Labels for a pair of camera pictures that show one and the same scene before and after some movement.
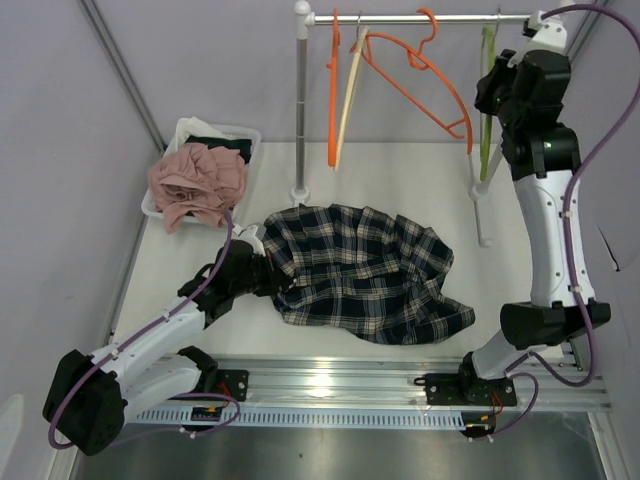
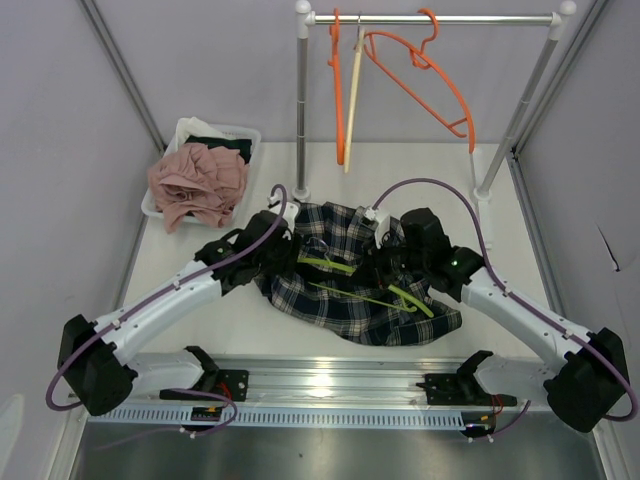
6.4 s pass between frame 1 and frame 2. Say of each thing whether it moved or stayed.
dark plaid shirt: stayed
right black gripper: moved
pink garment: stayed
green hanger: moved
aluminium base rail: stayed
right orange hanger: stayed
